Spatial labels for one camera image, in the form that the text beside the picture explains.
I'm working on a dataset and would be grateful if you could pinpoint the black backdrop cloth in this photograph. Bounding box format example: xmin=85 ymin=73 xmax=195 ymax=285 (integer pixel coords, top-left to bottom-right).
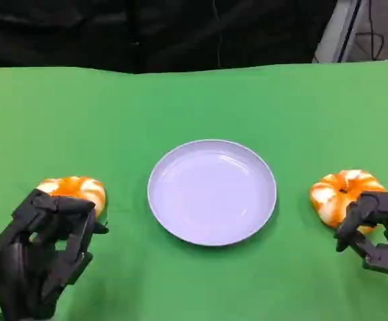
xmin=0 ymin=0 xmax=338 ymax=75

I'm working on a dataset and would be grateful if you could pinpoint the green table cloth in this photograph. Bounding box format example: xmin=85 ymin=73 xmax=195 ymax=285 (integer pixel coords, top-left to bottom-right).
xmin=0 ymin=60 xmax=388 ymax=321

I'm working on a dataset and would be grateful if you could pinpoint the orange white toy bread roll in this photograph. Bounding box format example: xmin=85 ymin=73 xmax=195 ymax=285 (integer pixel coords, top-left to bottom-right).
xmin=309 ymin=169 xmax=387 ymax=235
xmin=35 ymin=176 xmax=108 ymax=222

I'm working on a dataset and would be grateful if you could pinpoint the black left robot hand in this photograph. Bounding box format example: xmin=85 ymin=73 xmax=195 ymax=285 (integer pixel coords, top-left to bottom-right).
xmin=0 ymin=187 xmax=110 ymax=321

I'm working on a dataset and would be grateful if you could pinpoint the white grey frame post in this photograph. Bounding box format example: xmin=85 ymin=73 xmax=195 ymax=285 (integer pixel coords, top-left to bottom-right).
xmin=312 ymin=0 xmax=373 ymax=64

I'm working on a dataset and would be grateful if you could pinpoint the lilac plate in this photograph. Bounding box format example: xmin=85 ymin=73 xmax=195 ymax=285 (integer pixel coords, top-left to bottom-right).
xmin=147 ymin=138 xmax=278 ymax=247

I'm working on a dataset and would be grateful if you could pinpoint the black looped background cable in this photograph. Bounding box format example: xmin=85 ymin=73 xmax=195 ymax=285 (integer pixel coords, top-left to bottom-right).
xmin=354 ymin=0 xmax=387 ymax=62

